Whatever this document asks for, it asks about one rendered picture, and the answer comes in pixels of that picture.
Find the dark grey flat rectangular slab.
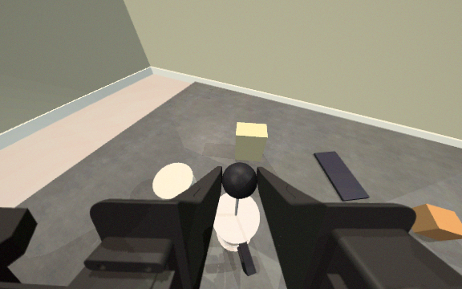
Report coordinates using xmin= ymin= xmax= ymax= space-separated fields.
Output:
xmin=314 ymin=151 xmax=369 ymax=201

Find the orange block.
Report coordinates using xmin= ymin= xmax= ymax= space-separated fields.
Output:
xmin=412 ymin=204 xmax=462 ymax=242

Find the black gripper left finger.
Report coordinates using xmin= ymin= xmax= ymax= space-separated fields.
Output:
xmin=90 ymin=166 xmax=222 ymax=289

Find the pale yellow block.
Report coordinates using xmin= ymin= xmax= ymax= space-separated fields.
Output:
xmin=235 ymin=122 xmax=268 ymax=161

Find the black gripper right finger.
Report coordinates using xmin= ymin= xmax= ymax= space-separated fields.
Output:
xmin=257 ymin=167 xmax=416 ymax=289

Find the cream cylinder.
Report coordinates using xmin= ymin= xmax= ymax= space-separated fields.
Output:
xmin=153 ymin=163 xmax=197 ymax=201

